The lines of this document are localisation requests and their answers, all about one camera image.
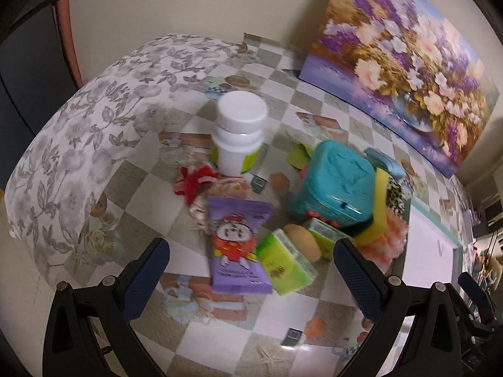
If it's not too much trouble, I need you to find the orange white fluffy cloth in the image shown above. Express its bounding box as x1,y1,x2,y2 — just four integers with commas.
355,208,408,274

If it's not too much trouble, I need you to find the yellow green sponge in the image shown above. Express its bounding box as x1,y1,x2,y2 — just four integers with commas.
353,168,390,247

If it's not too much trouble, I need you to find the leopard print scrunchie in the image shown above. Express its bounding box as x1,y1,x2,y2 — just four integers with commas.
385,176,405,216

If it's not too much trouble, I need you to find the green barcode tissue pack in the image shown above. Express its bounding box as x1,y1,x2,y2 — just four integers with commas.
303,218,354,260

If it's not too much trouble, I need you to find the purple snack packet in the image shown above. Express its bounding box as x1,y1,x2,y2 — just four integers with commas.
209,199,274,295

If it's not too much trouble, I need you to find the red chenille scrunchie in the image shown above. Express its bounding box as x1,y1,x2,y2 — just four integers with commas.
173,164,220,206

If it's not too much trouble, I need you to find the white teal tray box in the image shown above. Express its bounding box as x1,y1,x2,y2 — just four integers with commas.
390,198,463,289

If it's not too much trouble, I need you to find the checkered printed tablecloth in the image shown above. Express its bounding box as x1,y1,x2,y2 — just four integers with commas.
84,35,472,376

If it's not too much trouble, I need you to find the grey floral tablecloth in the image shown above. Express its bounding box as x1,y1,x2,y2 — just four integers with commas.
5,33,240,286

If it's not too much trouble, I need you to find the light blue cloth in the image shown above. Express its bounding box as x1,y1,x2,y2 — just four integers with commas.
364,147,406,182

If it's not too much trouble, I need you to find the teal plastic toy box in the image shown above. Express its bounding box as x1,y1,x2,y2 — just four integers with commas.
287,140,375,227

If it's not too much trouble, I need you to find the lime green cloth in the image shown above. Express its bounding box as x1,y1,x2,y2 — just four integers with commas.
286,143,315,170

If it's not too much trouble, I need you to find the floral canvas painting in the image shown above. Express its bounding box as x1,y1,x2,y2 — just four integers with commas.
300,0,500,177

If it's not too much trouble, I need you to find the white pill bottle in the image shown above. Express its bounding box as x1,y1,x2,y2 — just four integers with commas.
211,91,268,177

